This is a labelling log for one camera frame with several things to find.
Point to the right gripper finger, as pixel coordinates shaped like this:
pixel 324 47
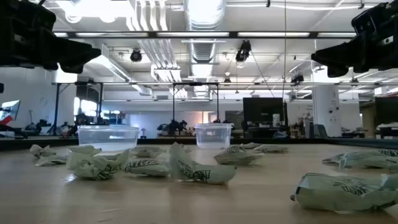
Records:
pixel 342 56
pixel 338 72

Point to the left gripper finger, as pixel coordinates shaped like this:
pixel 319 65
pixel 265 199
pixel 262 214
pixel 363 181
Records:
pixel 71 53
pixel 72 68

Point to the green white packet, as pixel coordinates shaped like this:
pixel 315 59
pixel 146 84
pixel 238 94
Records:
pixel 74 160
pixel 147 167
pixel 270 148
pixel 99 169
pixel 51 160
pixel 342 193
pixel 40 151
pixel 388 152
pixel 331 161
pixel 367 160
pixel 199 174
pixel 236 155
pixel 250 145
pixel 84 150
pixel 147 152

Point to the background black robot arm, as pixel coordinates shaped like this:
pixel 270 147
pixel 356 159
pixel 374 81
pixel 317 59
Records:
pixel 174 127

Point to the white building pillar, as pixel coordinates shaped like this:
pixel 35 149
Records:
pixel 326 109

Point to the black computer monitor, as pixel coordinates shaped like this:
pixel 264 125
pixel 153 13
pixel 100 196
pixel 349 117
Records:
pixel 264 109
pixel 387 110

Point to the tilted colourful screen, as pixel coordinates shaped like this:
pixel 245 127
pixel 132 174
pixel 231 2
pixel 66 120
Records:
pixel 9 112

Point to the black ceiling spotlight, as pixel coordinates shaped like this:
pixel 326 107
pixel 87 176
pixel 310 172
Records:
pixel 136 56
pixel 243 51

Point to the large clear plastic container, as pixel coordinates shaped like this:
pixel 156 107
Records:
pixel 107 137

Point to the small clear plastic container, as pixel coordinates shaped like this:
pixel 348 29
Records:
pixel 213 135

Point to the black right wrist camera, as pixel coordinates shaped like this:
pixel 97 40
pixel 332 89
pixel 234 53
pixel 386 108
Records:
pixel 370 18

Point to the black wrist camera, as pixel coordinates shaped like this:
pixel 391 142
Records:
pixel 25 15
pixel 370 18

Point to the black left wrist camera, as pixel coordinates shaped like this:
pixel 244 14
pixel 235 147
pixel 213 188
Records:
pixel 25 15

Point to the silver ceiling air duct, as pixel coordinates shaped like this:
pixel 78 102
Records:
pixel 203 18

